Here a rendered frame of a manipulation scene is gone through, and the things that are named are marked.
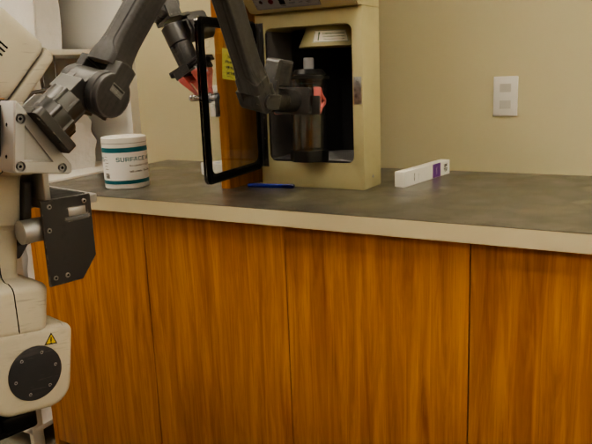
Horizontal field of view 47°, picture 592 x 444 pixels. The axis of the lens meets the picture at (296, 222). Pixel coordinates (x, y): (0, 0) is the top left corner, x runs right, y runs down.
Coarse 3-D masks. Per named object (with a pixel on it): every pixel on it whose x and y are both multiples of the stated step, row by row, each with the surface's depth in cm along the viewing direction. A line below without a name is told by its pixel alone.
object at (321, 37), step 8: (312, 32) 183; (320, 32) 181; (328, 32) 181; (336, 32) 181; (344, 32) 181; (304, 40) 185; (312, 40) 182; (320, 40) 181; (328, 40) 180; (336, 40) 180; (344, 40) 181
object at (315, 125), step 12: (300, 84) 176; (312, 84) 176; (324, 84) 178; (312, 96) 176; (324, 108) 179; (300, 120) 178; (312, 120) 177; (324, 120) 180; (300, 132) 178; (312, 132) 178; (324, 132) 180; (300, 144) 179; (312, 144) 178; (324, 144) 181
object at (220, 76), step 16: (208, 32) 164; (208, 48) 164; (224, 48) 171; (208, 64) 164; (224, 64) 171; (208, 80) 165; (224, 80) 172; (208, 96) 165; (224, 96) 172; (224, 112) 172; (240, 112) 180; (224, 128) 173; (240, 128) 181; (256, 128) 189; (224, 144) 173; (240, 144) 181; (256, 144) 190; (224, 160) 174; (240, 160) 182
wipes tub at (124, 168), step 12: (108, 144) 196; (120, 144) 195; (132, 144) 197; (144, 144) 201; (108, 156) 197; (120, 156) 196; (132, 156) 197; (144, 156) 201; (108, 168) 198; (120, 168) 197; (132, 168) 198; (144, 168) 201; (108, 180) 199; (120, 180) 198; (132, 180) 198; (144, 180) 201
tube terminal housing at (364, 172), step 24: (264, 24) 186; (288, 24) 182; (312, 24) 179; (336, 24) 178; (360, 24) 172; (264, 48) 188; (360, 48) 174; (360, 72) 175; (360, 120) 178; (360, 144) 179; (264, 168) 196; (288, 168) 192; (312, 168) 188; (336, 168) 184; (360, 168) 181
